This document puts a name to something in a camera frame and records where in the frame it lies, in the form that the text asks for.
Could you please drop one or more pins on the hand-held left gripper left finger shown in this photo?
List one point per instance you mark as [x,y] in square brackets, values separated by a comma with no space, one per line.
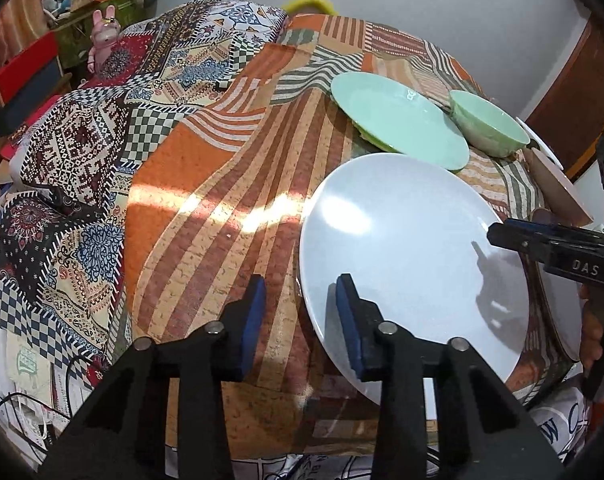
[252,330]

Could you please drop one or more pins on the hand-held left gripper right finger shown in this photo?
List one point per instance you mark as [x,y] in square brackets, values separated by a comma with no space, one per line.
[349,330]

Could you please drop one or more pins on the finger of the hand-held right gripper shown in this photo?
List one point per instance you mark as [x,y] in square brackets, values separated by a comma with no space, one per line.
[507,240]
[542,227]

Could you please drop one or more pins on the large white plate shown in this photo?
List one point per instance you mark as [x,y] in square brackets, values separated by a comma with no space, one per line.
[407,240]

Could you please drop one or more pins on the green bowl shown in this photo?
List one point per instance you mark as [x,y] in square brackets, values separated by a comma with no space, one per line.
[487,122]

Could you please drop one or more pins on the person's right hand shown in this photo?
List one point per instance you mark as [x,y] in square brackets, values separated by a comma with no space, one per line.
[589,330]

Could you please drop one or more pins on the brown wooden door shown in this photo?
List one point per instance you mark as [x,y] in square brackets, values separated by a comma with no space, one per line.
[582,100]

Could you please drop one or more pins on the orange striped patchwork blanket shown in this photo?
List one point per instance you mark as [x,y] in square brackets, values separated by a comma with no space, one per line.
[221,185]

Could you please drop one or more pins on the white printed cloth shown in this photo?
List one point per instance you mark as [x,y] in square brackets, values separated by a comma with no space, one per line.
[557,425]

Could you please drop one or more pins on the green plate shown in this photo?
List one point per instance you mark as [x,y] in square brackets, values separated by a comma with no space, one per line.
[397,115]

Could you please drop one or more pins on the patterned patchwork blanket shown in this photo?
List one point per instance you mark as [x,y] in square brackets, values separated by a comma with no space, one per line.
[81,145]

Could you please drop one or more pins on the yellow fuzzy object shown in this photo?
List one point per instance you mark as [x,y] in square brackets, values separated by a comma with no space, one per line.
[312,2]

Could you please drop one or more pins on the pink rabbit toy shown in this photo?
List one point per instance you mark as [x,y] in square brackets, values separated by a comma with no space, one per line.
[104,35]

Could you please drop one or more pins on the green box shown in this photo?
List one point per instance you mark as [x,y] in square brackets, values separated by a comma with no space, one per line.
[71,40]

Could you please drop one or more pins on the red box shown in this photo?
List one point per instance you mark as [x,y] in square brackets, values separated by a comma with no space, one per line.
[26,65]

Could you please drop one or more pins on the brown striped curtain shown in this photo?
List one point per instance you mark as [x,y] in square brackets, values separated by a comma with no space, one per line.
[16,25]

